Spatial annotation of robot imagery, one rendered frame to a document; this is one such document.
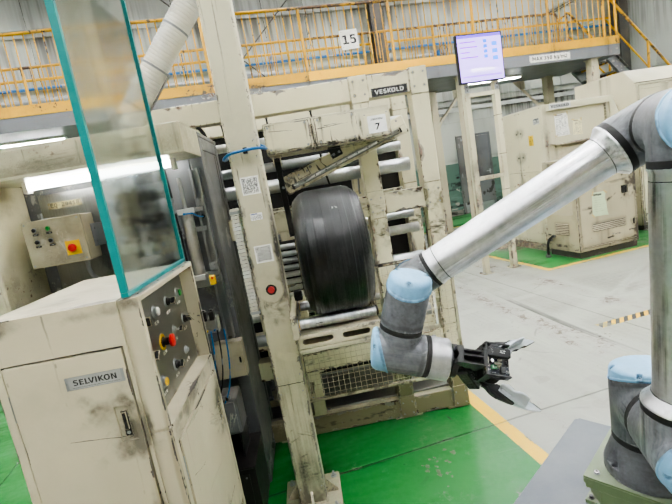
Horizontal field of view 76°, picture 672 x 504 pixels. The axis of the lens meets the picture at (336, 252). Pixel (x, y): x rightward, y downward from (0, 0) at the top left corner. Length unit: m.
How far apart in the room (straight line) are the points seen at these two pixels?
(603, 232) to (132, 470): 5.86
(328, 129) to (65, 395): 1.48
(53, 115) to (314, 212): 6.16
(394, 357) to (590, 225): 5.46
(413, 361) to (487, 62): 5.15
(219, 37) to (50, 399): 1.38
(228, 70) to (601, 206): 5.24
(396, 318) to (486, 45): 5.20
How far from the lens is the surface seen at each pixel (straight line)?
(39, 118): 7.62
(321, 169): 2.23
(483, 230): 0.98
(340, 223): 1.69
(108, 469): 1.42
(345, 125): 2.12
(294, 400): 2.06
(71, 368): 1.33
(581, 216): 6.15
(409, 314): 0.88
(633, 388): 1.18
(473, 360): 0.98
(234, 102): 1.88
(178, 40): 2.30
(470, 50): 5.78
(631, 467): 1.28
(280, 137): 2.11
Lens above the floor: 1.46
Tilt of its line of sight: 9 degrees down
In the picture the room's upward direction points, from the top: 10 degrees counter-clockwise
